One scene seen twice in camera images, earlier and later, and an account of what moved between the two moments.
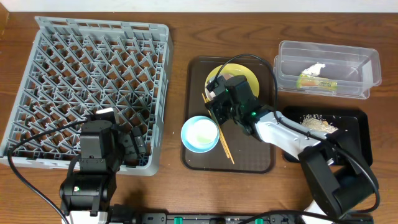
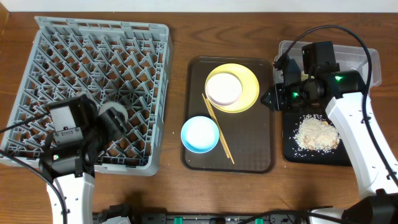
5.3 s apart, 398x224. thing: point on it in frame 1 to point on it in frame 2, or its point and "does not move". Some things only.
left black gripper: [130, 152] to [113, 125]
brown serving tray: [236, 150] does not move
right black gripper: [216, 110] to [277, 102]
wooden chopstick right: [221, 132] does not move
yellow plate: [235, 69] does not move
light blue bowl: [199, 134] does not move
